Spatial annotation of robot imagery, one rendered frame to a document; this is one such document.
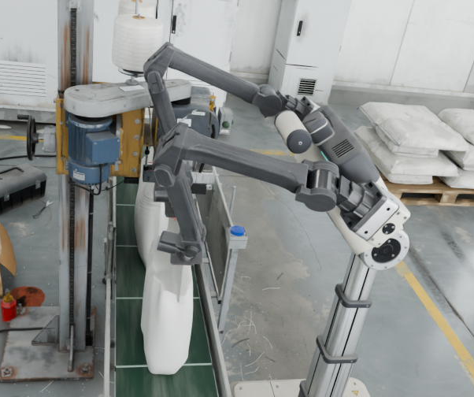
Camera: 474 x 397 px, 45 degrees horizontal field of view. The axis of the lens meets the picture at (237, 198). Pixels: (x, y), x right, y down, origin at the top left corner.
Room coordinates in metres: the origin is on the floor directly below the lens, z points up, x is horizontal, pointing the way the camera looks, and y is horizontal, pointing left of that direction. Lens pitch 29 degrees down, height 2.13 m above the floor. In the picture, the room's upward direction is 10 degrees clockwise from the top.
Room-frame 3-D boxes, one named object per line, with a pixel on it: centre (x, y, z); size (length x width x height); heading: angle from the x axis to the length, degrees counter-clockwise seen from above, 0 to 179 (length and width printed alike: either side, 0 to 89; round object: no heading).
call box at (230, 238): (2.04, -0.03, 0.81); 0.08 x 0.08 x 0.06; 15
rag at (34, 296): (2.34, 1.03, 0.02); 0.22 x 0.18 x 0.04; 15
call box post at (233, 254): (2.04, -0.03, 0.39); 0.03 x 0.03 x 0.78; 15
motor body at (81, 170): (1.85, 0.56, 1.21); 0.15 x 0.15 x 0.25
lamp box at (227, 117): (2.14, 0.10, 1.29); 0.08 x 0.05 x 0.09; 15
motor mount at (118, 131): (1.94, 0.50, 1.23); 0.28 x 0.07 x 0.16; 15
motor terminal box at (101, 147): (1.77, 0.49, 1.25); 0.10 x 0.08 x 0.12; 130
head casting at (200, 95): (2.21, 0.27, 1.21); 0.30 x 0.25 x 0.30; 15
